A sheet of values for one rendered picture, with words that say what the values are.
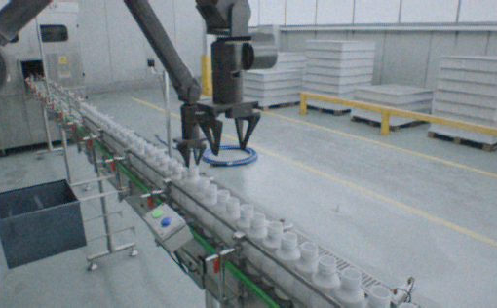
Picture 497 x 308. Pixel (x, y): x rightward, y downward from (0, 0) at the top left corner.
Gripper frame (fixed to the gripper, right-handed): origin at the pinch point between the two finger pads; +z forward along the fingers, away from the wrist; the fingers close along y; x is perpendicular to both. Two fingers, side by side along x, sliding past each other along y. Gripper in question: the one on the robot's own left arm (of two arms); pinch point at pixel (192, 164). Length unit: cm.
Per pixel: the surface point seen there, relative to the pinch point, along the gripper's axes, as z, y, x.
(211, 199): 7.1, 1.0, 13.7
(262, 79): 50, -434, -504
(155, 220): 9.8, 18.6, 11.3
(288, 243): 4.5, 1.5, 48.7
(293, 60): 20, -583, -565
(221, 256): 12.0, 11.0, 34.7
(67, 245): 44, 37, -50
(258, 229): 6.5, 1.2, 37.2
